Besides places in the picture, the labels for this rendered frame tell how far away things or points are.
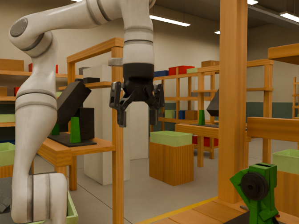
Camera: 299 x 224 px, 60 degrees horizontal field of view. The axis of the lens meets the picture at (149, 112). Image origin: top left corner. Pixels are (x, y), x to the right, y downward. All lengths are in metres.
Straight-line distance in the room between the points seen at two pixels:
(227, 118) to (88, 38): 7.01
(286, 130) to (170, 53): 8.54
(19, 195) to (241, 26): 1.09
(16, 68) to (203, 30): 7.14
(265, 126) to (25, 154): 0.98
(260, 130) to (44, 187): 0.96
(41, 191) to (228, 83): 0.93
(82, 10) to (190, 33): 9.81
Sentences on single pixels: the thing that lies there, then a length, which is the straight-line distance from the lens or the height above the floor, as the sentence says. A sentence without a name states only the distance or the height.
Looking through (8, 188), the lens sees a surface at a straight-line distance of 1.24.
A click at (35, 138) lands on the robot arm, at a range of 0.61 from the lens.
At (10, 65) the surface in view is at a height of 2.14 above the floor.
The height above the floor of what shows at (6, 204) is 0.95.
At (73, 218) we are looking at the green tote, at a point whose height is 0.95.
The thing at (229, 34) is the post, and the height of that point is 1.66.
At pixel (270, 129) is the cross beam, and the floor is 1.23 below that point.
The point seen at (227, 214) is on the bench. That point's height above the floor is 0.88.
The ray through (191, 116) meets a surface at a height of 0.94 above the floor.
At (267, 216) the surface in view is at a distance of 0.83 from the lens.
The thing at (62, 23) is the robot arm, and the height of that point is 1.54.
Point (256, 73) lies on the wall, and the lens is 12.60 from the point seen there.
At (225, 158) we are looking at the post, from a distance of 1.28.
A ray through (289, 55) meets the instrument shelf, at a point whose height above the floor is 1.50.
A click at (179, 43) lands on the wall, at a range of 9.95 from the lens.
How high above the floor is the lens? 1.36
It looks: 3 degrees down
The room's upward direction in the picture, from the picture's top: straight up
